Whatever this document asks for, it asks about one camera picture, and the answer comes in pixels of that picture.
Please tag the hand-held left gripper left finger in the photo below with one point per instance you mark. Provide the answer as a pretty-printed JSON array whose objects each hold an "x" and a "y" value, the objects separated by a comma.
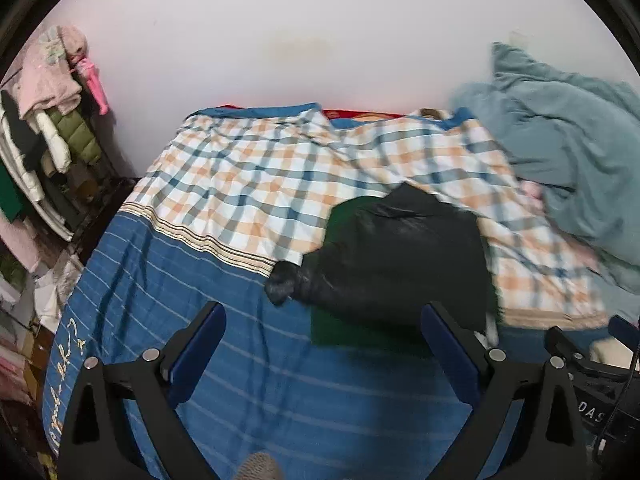
[{"x": 195, "y": 355}]

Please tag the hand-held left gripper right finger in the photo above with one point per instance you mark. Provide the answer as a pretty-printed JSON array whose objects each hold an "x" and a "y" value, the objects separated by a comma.
[{"x": 447, "y": 355}]

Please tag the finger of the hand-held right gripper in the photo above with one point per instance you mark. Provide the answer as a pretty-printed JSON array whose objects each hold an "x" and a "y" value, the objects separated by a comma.
[
  {"x": 624, "y": 330},
  {"x": 561, "y": 342}
]

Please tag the black leather jacket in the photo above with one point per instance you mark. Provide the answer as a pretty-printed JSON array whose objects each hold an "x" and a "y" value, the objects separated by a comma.
[{"x": 400, "y": 260}]

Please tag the black clothes rack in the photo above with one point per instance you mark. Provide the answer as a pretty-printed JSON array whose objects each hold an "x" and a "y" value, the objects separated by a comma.
[{"x": 102, "y": 205}]

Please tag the folded white fleece garment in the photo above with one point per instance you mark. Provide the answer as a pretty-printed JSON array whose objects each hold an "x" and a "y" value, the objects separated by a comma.
[{"x": 606, "y": 348}]

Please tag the folded green striped garment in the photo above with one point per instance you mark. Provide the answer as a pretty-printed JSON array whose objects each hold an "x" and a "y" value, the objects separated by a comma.
[{"x": 360, "y": 332}]

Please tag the small pink cloth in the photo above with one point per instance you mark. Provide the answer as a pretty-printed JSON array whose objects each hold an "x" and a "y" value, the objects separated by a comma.
[{"x": 532, "y": 192}]

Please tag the bed with blue plaid sheet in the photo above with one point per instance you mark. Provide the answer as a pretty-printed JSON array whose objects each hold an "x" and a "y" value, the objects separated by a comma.
[{"x": 225, "y": 200}]

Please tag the pink fleece garment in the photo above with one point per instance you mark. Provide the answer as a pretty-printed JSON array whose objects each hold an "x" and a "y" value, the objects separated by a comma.
[{"x": 17, "y": 245}]

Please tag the teal duvet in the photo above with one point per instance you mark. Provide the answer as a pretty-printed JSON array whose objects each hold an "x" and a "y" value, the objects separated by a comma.
[{"x": 560, "y": 125}]

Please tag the hanging green garment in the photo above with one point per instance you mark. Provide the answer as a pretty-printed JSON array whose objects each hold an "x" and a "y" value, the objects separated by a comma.
[{"x": 7, "y": 195}]

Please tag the olive down jacket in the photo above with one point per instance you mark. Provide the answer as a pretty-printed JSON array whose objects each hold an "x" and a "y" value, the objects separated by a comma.
[{"x": 75, "y": 132}]

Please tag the white down jacket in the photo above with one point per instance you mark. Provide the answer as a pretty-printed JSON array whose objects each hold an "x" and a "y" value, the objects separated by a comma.
[{"x": 52, "y": 140}]

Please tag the hanging black garment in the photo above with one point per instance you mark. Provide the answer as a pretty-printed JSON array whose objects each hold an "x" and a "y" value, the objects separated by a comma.
[{"x": 20, "y": 125}]

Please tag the pink jacket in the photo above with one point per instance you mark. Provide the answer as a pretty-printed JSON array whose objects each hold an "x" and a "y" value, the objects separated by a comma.
[{"x": 47, "y": 75}]

